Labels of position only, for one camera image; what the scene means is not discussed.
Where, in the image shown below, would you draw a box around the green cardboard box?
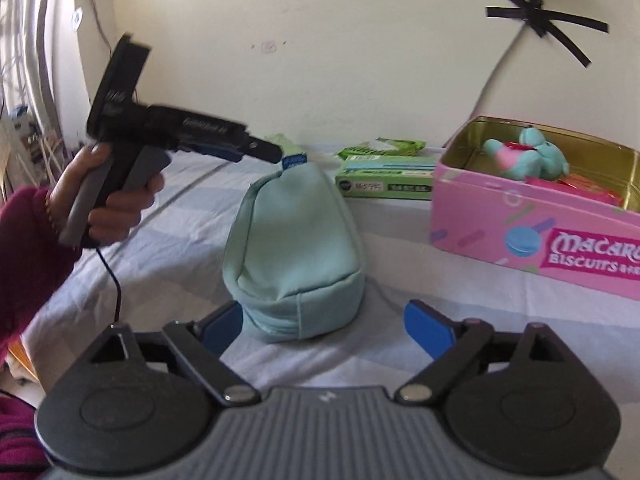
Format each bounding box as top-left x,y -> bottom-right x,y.
334,155 -> 438,200

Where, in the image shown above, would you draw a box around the teal fabric pouch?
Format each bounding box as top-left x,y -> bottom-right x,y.
222,162 -> 366,344

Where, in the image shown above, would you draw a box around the green wet wipes pack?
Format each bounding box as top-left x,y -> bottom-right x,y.
336,138 -> 426,160

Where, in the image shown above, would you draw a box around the maroon sleeved left forearm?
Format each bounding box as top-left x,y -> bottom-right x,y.
0,188 -> 81,354

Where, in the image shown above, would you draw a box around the person's left hand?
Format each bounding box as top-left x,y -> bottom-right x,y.
48,143 -> 165,246

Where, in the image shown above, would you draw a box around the striped blue bed sheet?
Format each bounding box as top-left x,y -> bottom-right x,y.
22,154 -> 639,404

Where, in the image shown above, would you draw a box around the white curtain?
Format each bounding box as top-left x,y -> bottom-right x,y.
1,0 -> 89,200

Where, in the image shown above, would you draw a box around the pink macaron biscuit tin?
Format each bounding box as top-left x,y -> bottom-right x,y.
431,116 -> 639,299

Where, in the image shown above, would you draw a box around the red small box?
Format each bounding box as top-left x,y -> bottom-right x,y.
525,174 -> 623,207

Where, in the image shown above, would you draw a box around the teal teddy bear with heart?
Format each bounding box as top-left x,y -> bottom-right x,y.
483,126 -> 570,181

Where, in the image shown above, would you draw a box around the black tape cross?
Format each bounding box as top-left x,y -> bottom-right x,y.
486,0 -> 610,68

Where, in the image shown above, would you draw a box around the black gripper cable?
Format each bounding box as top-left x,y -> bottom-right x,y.
94,245 -> 124,325

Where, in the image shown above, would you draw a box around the white wall cable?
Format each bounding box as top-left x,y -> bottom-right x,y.
464,27 -> 528,126

